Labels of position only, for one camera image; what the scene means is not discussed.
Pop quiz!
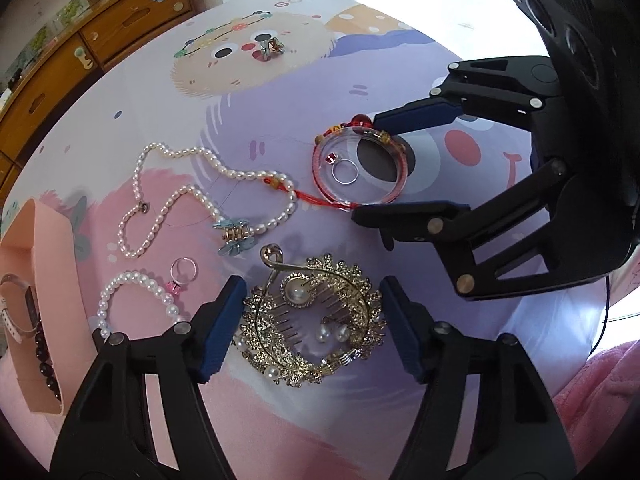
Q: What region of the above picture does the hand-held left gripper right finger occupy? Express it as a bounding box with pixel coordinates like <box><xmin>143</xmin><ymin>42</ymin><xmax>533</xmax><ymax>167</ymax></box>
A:
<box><xmin>378</xmin><ymin>276</ymin><xmax>576</xmax><ymax>480</ymax></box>

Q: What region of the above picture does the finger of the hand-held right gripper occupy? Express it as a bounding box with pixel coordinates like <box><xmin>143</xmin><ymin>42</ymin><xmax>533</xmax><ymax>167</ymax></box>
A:
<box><xmin>372</xmin><ymin>55</ymin><xmax>558</xmax><ymax>136</ymax></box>
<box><xmin>352</xmin><ymin>157</ymin><xmax>576</xmax><ymax>301</ymax></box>

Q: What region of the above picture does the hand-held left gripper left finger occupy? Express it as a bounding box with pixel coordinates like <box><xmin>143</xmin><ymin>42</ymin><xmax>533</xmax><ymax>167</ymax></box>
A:
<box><xmin>50</xmin><ymin>275</ymin><xmax>248</xmax><ymax>480</ymax></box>

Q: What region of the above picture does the red string beaded bracelet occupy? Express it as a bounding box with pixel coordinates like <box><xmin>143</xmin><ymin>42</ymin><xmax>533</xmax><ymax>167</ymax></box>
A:
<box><xmin>264</xmin><ymin>115</ymin><xmax>401</xmax><ymax>211</ymax></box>

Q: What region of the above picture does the gold rhinestone pearl hair comb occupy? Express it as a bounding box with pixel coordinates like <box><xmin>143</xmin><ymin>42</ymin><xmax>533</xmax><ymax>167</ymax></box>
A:
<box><xmin>234</xmin><ymin>244</ymin><xmax>387</xmax><ymax>386</ymax></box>

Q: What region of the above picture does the short pearl bracelet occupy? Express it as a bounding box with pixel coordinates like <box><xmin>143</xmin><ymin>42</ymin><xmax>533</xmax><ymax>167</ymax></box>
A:
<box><xmin>89</xmin><ymin>270</ymin><xmax>193</xmax><ymax>341</ymax></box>

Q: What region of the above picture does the long pearl necklace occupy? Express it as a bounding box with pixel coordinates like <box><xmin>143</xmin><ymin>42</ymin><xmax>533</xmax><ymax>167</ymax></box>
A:
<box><xmin>117</xmin><ymin>142</ymin><xmax>298</xmax><ymax>259</ymax></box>

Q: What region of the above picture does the pink jewelry box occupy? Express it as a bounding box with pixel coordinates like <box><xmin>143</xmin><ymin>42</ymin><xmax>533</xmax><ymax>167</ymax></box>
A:
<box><xmin>0</xmin><ymin>199</ymin><xmax>96</xmax><ymax>416</ymax></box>

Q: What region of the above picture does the blue butterfly hair claw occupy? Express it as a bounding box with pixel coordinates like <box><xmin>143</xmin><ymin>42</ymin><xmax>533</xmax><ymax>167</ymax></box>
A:
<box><xmin>212</xmin><ymin>216</ymin><xmax>263</xmax><ymax>257</ymax></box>

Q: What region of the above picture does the cartoon printed blanket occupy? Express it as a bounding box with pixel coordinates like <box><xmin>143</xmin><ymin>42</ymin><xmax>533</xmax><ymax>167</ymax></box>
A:
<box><xmin>0</xmin><ymin>0</ymin><xmax>640</xmax><ymax>480</ymax></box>

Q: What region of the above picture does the white watch band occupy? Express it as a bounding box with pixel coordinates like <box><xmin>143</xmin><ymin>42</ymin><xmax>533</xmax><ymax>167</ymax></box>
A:
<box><xmin>0</xmin><ymin>274</ymin><xmax>41</xmax><ymax>346</ymax></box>

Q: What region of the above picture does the wooden drawer cabinet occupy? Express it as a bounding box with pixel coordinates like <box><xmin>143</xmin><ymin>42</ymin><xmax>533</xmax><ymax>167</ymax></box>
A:
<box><xmin>0</xmin><ymin>0</ymin><xmax>196</xmax><ymax>171</ymax></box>

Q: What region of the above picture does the silver ring with pink stone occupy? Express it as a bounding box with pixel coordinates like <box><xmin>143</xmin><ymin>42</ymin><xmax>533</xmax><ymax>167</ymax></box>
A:
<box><xmin>166</xmin><ymin>257</ymin><xmax>198</xmax><ymax>297</ymax></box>

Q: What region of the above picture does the silver ring with red stone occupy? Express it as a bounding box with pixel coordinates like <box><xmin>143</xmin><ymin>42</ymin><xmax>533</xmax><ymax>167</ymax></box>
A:
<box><xmin>324</xmin><ymin>152</ymin><xmax>361</xmax><ymax>184</ymax></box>

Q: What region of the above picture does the silver ornate ring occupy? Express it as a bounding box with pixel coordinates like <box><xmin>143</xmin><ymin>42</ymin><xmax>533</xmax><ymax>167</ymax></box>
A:
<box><xmin>254</xmin><ymin>36</ymin><xmax>286</xmax><ymax>62</ymax></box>

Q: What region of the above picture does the black cable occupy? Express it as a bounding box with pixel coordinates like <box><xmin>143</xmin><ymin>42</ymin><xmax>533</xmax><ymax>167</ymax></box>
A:
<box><xmin>590</xmin><ymin>275</ymin><xmax>640</xmax><ymax>356</ymax></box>

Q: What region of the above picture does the dark bead bracelet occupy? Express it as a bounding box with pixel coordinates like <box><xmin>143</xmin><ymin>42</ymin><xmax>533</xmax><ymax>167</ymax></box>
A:
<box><xmin>32</xmin><ymin>327</ymin><xmax>63</xmax><ymax>401</ymax></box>

